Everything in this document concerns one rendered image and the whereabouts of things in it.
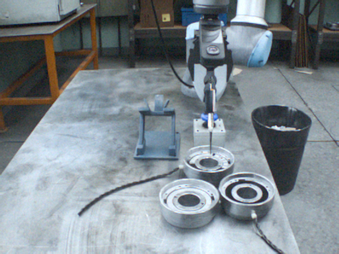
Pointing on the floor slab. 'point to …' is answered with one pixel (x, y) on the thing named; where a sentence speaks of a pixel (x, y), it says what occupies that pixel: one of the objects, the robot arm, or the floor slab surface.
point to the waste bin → (282, 141)
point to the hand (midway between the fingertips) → (209, 97)
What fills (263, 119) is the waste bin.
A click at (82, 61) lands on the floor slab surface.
